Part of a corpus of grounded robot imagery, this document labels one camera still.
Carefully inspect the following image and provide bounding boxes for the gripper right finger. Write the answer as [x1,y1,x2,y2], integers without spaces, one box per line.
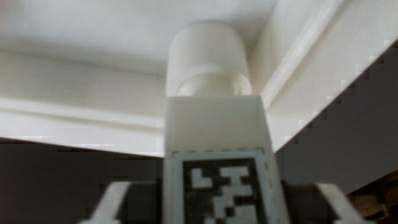
[316,183,375,224]

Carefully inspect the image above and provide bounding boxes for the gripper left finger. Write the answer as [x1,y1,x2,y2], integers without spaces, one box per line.
[78,182,132,224]

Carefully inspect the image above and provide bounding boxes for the white square tabletop tray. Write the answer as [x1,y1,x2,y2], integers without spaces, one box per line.
[0,0,398,156]

